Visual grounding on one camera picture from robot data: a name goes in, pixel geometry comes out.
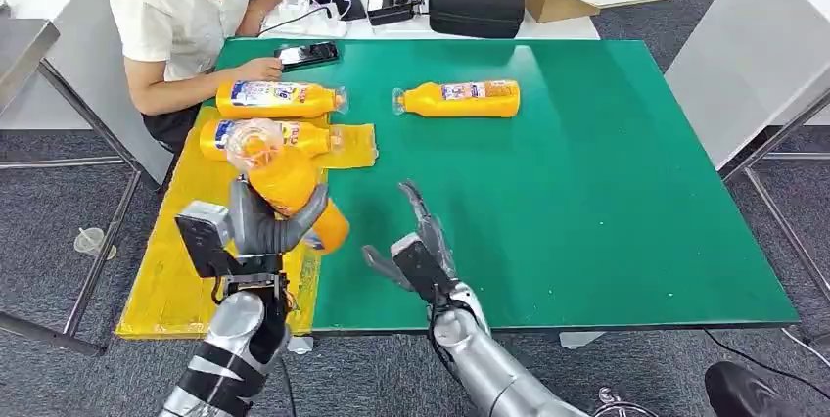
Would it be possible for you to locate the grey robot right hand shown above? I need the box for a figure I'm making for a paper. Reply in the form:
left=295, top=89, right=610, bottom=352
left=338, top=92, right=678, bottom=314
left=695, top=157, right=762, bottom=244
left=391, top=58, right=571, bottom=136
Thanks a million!
left=361, top=180, right=458, bottom=296

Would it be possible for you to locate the person's right hand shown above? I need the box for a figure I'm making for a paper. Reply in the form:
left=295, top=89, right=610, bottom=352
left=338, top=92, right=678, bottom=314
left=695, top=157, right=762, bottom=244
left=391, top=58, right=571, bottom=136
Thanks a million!
left=236, top=57, right=285, bottom=83

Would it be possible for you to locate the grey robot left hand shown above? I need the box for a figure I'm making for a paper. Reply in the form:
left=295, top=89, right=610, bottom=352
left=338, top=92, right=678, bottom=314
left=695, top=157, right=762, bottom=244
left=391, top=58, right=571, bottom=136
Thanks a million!
left=228, top=177, right=331, bottom=258

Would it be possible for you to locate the orange drink bottle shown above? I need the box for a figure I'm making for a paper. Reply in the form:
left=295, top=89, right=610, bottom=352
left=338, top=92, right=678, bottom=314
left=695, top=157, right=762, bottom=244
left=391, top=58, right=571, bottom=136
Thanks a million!
left=392, top=79, right=522, bottom=119
left=199, top=118, right=345, bottom=162
left=224, top=118, right=351, bottom=255
left=215, top=79, right=349, bottom=120

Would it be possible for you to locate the black smartphone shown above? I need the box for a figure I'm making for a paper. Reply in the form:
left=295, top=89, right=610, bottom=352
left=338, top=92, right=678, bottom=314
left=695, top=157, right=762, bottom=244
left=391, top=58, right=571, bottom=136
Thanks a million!
left=274, top=41, right=341, bottom=72

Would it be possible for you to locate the white power strip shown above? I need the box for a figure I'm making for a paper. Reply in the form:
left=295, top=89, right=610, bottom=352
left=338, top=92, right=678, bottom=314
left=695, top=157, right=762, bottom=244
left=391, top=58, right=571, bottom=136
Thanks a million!
left=258, top=0, right=349, bottom=38

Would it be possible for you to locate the small dark flat device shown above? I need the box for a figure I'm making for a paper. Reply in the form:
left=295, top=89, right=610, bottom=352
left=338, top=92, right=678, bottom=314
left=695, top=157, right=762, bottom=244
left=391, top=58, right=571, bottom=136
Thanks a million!
left=332, top=0, right=368, bottom=22

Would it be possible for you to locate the yellow sheet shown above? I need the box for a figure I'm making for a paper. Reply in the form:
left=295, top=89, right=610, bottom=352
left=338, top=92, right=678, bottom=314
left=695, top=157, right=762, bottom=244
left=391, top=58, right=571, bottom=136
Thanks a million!
left=115, top=106, right=379, bottom=341

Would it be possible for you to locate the person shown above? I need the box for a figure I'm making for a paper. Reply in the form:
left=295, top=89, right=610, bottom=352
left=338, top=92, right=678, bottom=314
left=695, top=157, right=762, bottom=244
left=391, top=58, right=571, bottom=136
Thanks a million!
left=108, top=0, right=298, bottom=155

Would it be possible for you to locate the black label printer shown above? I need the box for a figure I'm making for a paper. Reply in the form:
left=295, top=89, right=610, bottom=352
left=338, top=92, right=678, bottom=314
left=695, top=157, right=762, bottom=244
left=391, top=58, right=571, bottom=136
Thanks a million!
left=366, top=0, right=426, bottom=26

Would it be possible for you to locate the green table mat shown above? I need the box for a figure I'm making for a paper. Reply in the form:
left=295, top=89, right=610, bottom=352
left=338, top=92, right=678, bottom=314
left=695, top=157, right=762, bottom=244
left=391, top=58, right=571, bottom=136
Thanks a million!
left=201, top=37, right=800, bottom=332

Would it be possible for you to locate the clear plastic cup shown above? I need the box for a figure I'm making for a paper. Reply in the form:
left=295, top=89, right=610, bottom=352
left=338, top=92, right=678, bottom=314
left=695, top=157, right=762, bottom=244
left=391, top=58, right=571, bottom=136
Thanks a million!
left=72, top=227, right=118, bottom=262

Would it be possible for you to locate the black zip case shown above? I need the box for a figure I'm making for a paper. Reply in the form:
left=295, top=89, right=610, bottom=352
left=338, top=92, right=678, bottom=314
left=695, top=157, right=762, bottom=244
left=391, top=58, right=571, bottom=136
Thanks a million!
left=428, top=0, right=526, bottom=39

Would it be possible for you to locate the grey metal side table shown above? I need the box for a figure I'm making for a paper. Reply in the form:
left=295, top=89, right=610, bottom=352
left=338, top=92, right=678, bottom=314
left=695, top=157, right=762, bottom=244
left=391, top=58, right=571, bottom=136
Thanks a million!
left=0, top=2, right=61, bottom=114

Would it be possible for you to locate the black robot foot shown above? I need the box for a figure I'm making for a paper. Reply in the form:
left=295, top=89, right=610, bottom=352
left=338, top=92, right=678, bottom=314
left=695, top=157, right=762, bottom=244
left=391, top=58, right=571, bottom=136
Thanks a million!
left=705, top=361, right=800, bottom=417

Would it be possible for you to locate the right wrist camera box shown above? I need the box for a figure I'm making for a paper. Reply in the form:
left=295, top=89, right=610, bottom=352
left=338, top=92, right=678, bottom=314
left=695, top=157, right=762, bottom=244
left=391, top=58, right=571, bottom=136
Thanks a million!
left=391, top=233, right=455, bottom=305

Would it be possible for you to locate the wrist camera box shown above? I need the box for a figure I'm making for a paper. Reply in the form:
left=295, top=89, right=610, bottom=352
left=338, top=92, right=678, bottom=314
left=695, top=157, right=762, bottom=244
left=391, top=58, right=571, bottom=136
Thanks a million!
left=174, top=200, right=245, bottom=279
left=391, top=233, right=455, bottom=305

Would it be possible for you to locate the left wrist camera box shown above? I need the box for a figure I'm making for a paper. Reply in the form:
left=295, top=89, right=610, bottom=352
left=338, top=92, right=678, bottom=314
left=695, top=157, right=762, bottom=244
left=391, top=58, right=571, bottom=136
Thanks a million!
left=174, top=200, right=245, bottom=279

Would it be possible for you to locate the black power cable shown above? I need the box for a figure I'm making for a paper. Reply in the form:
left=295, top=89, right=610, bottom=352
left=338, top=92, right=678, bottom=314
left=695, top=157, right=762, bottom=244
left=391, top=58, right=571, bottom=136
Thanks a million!
left=256, top=4, right=333, bottom=38

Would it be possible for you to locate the metal table frame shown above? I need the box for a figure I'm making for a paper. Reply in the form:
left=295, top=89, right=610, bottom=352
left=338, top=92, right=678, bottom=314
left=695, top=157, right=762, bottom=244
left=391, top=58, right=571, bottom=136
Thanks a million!
left=0, top=58, right=144, bottom=358
left=715, top=86, right=830, bottom=305

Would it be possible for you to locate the white cable coil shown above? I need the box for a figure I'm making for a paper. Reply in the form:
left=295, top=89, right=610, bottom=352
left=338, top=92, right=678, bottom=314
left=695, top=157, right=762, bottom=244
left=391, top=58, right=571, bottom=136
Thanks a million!
left=589, top=387, right=656, bottom=417

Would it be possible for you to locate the black floor cable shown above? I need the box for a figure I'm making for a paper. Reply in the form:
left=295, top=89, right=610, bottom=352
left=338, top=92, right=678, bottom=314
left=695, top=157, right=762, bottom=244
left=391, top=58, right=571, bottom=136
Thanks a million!
left=703, top=329, right=830, bottom=391

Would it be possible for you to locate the white floor cable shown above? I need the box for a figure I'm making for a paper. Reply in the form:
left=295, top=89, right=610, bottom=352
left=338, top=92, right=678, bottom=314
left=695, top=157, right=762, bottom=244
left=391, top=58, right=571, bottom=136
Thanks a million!
left=779, top=326, right=830, bottom=370

